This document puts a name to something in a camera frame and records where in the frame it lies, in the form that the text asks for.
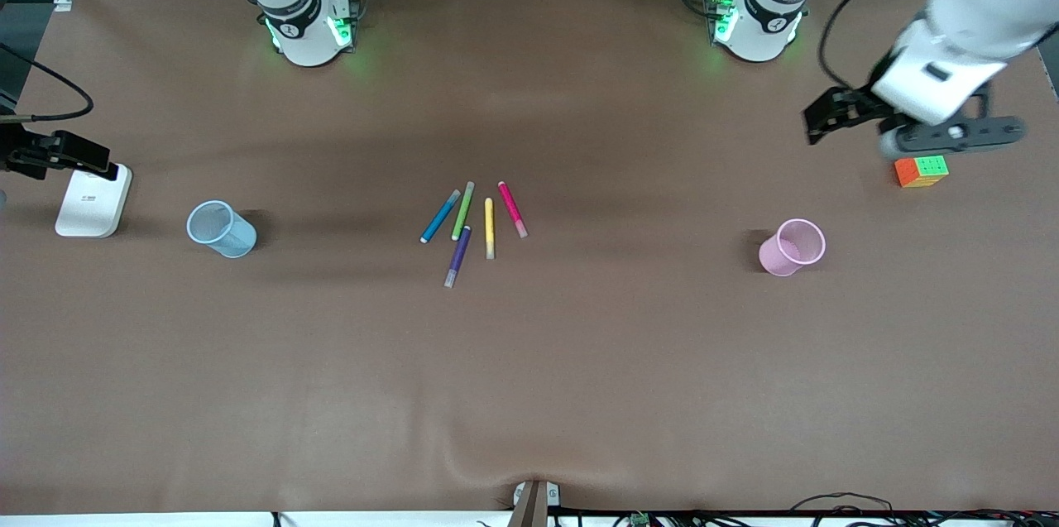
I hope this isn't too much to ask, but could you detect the pink marker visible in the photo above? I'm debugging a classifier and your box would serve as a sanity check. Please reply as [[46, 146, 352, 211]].
[[497, 181, 529, 239]]

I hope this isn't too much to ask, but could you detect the blue marker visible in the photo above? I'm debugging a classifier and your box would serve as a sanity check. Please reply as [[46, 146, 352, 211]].
[[420, 189, 462, 244]]

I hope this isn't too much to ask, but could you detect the colourful puzzle cube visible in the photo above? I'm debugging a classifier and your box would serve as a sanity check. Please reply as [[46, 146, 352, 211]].
[[894, 155, 950, 189]]

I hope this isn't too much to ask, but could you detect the blue mesh cup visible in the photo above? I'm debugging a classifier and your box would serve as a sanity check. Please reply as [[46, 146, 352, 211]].
[[186, 200, 258, 259]]

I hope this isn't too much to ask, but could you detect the pink mesh cup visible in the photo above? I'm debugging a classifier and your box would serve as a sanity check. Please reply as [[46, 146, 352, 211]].
[[759, 218, 827, 277]]

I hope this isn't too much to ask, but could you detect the green marker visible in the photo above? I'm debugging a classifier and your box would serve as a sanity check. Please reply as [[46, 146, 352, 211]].
[[451, 181, 476, 242]]

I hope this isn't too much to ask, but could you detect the purple marker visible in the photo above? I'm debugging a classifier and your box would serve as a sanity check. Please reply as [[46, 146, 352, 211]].
[[443, 225, 472, 289]]

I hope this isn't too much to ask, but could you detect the black cable bundle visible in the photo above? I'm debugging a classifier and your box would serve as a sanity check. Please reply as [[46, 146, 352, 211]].
[[786, 492, 1059, 527]]

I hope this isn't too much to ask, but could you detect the metal table edge bracket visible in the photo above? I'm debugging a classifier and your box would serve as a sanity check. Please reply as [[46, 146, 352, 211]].
[[511, 480, 562, 527]]

